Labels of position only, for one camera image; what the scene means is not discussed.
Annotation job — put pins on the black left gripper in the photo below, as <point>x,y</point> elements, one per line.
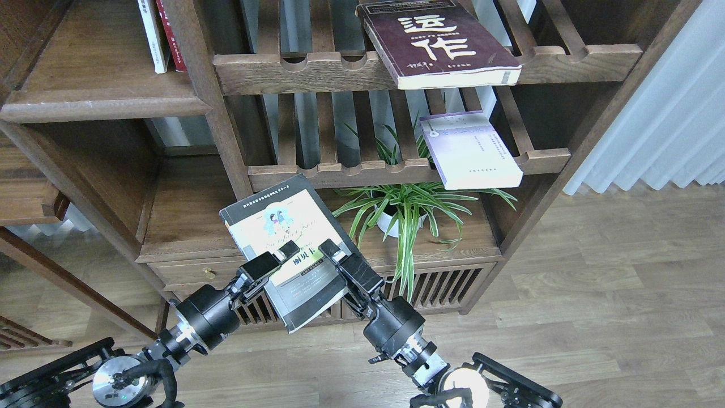
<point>208,316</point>

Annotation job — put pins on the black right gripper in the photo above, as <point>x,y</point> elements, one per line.
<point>395,326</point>

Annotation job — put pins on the yellow and black book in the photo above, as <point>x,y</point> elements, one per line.
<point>306,284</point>

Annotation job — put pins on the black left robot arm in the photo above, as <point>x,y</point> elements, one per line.
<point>117,379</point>

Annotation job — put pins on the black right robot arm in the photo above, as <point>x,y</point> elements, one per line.
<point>441,385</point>

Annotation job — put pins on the brass drawer knob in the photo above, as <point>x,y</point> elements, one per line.
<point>209,273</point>

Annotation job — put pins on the white plant pot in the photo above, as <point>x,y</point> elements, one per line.
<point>393,222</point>

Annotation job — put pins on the green spider plant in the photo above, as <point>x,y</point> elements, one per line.
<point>413,198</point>

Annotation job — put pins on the pale purple book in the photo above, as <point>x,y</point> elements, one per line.
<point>468,152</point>

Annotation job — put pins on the dark wooden bookshelf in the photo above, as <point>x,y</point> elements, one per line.
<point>274,89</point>

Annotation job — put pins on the red upright book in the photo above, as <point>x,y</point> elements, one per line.
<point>175,53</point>

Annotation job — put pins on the dark maroon book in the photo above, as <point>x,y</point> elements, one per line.
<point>436,44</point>

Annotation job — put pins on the white upright book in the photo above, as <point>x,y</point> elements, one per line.
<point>156,37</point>

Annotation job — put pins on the white curtain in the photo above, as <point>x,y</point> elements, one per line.
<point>672,128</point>

